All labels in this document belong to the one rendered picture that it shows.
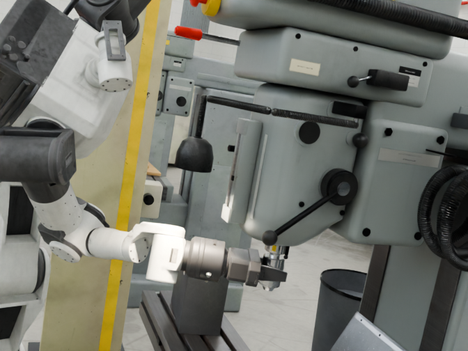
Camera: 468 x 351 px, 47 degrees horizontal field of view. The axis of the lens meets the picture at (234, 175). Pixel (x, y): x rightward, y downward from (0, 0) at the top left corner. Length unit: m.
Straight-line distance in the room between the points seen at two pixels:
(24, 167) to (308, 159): 0.54
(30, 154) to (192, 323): 0.73
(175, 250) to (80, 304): 1.90
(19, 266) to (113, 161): 1.33
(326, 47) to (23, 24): 0.61
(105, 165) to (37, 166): 1.73
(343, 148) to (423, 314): 0.48
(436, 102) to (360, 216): 0.28
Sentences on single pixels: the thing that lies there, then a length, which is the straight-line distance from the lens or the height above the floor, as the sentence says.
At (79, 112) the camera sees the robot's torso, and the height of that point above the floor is 1.50.
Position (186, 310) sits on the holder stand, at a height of 0.98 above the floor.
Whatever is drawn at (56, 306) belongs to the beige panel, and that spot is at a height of 0.35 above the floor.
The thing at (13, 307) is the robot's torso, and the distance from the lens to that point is 1.68.
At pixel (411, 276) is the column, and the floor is 1.24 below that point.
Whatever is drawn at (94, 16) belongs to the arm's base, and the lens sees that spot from 1.30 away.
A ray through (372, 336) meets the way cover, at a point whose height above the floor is 1.05.
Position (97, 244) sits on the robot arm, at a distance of 1.28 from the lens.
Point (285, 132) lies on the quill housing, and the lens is 1.03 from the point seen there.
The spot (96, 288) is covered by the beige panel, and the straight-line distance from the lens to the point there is 3.00.
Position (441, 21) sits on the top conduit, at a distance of 1.10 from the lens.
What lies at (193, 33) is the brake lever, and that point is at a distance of 1.14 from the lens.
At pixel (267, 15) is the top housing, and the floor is 1.74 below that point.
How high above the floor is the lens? 1.61
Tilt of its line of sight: 9 degrees down
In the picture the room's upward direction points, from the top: 10 degrees clockwise
